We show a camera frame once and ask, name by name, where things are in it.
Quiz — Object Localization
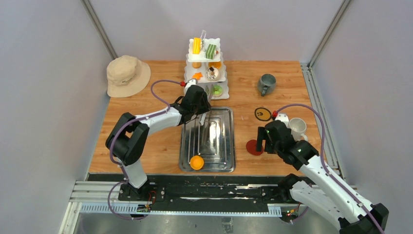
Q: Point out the metal tongs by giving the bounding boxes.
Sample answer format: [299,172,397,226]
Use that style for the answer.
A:
[199,83,213,126]

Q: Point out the green glazed donut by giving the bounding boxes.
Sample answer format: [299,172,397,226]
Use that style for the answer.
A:
[212,85,224,97]

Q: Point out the orange fish cookie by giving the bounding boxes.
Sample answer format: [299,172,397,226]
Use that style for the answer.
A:
[192,72,203,80]

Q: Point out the white chocolate drizzle donut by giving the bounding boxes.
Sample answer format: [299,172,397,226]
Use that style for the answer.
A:
[206,66,220,81]

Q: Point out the tan round biscuit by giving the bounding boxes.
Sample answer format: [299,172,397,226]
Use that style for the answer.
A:
[191,62,202,69]

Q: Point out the orange glazed donut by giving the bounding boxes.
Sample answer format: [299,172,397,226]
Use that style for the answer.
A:
[208,61,222,70]

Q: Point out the green striped cake slice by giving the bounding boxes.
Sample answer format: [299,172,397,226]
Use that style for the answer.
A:
[205,44,216,59]

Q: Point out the yellow cake slice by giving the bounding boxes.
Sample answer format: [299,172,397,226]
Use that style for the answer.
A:
[192,38,203,55]

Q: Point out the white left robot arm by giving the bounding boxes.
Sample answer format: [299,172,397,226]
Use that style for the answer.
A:
[105,83,211,201]

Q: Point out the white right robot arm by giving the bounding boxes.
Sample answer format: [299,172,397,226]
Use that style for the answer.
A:
[256,120,389,234]

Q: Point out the red round coaster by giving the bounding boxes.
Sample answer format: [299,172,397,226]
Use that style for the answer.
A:
[246,139,263,156]

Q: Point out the yellow black round coaster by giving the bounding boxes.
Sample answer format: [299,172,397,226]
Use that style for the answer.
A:
[254,107,272,121]

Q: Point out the white cup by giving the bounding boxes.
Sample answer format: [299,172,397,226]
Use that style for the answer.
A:
[288,117,308,141]

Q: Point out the white three-tier dessert stand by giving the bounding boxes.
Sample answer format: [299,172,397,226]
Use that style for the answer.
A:
[184,30,229,100]

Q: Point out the metal tray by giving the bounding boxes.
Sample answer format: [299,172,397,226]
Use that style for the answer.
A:
[179,107,236,173]

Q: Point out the grey metal mug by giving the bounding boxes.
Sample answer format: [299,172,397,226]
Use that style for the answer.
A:
[257,74,276,97]

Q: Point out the beige bucket hat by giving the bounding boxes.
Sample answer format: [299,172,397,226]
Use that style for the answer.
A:
[106,55,151,98]

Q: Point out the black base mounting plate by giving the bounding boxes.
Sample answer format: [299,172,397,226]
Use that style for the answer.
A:
[118,175,306,213]

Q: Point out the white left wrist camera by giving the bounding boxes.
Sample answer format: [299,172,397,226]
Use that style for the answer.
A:
[184,78,198,94]

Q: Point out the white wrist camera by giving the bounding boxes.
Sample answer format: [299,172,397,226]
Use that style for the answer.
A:
[272,111,289,127]
[184,78,198,94]

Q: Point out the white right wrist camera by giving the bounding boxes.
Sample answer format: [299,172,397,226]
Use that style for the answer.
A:
[272,111,289,127]

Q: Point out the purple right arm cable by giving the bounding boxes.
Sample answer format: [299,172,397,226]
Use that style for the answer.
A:
[272,103,385,234]

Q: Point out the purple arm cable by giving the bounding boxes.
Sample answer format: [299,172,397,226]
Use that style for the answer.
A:
[272,103,385,234]
[107,79,188,221]

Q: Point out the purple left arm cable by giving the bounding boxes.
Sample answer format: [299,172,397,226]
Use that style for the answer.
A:
[107,79,188,221]

